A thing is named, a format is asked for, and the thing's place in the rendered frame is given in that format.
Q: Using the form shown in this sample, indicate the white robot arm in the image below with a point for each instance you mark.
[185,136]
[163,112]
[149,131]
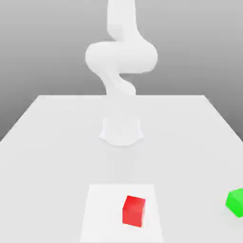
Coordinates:
[121,57]

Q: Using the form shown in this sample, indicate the small red cube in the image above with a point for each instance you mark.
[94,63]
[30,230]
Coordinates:
[133,211]

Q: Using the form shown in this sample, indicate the small green cube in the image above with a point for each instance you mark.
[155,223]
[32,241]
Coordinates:
[236,203]

